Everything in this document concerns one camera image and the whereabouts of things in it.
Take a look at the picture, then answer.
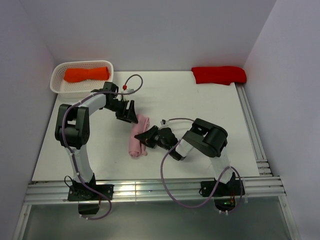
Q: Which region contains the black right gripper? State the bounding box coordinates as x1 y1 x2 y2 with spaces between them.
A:
135 125 171 151

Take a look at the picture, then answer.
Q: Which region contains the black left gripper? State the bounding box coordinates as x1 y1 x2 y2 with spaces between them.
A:
105 99 138 124

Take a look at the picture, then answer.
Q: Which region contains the pink t shirt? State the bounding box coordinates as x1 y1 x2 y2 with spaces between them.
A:
128 114 150 158

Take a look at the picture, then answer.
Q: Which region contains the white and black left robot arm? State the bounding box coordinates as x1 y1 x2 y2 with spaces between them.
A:
54 82 138 201

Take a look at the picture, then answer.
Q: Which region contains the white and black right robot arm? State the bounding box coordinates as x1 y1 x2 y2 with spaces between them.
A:
134 117 235 195

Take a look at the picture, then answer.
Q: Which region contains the rolled orange t shirt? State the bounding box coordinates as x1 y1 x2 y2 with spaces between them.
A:
63 67 111 83

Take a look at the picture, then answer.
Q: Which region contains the white perforated plastic basket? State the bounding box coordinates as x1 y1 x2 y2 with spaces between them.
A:
50 60 114 98

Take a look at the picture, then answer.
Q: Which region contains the folded red t shirt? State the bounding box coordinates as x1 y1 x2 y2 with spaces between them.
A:
191 66 247 86

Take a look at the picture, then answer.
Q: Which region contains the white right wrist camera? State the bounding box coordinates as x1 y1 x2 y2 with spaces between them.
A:
160 119 170 126

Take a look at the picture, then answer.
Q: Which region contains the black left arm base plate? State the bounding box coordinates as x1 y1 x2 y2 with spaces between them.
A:
67 184 114 202

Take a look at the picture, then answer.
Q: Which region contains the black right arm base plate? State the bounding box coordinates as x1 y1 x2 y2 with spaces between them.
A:
199 180 246 197

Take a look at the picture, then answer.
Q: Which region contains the aluminium front rail frame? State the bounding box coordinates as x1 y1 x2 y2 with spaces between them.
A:
13 176 301 240

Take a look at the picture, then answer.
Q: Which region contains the aluminium right side rail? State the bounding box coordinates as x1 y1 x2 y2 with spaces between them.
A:
235 83 274 177

